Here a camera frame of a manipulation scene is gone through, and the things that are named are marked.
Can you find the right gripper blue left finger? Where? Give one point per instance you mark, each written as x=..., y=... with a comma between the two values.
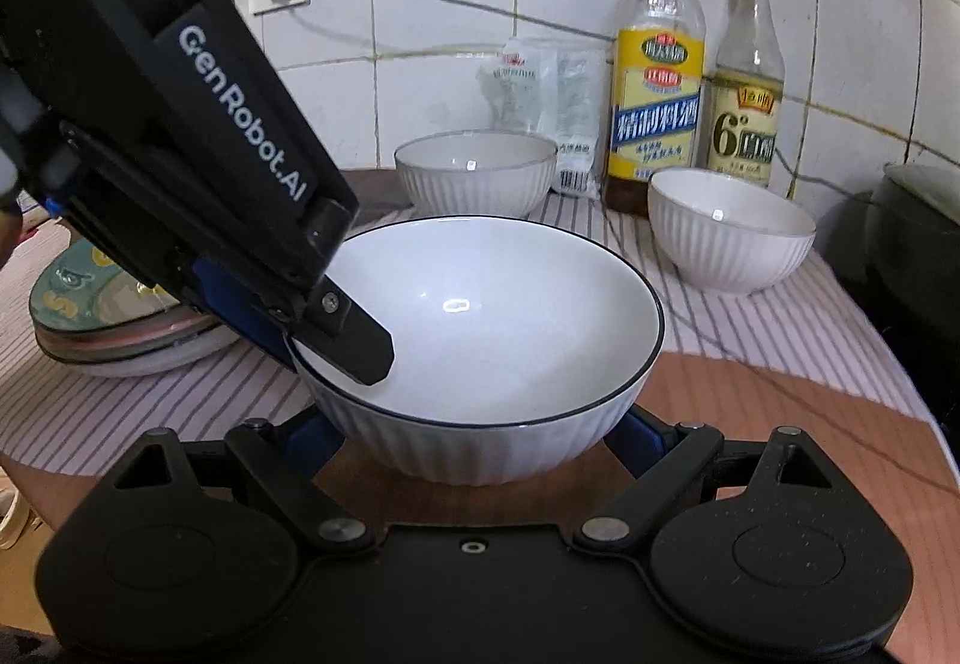
x=299, y=447

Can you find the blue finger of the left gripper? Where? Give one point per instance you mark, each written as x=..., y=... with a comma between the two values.
x=219, y=292
x=345, y=335

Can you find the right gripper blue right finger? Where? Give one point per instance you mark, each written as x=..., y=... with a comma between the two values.
x=660, y=456

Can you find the white black-rimmed plate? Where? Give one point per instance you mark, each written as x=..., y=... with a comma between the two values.
x=156, y=361

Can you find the teal fried egg plate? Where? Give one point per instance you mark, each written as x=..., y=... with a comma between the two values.
x=83, y=290

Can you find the pink rabbit carrot plate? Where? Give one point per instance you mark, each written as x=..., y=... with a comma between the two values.
x=125, y=341

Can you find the person hand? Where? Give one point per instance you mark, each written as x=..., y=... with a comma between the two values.
x=11, y=227

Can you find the striped brown pink table mat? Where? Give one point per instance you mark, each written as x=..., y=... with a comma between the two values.
x=799, y=353

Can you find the black wok with lid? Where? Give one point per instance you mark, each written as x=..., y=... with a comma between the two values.
x=909, y=282

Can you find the yellow label cooking wine bottle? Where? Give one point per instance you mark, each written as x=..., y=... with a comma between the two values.
x=658, y=59

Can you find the clear plastic salt bag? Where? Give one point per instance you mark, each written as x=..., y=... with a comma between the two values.
x=557, y=89

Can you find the white vinegar bottle yellow cap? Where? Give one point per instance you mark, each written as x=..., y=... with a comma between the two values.
x=746, y=94

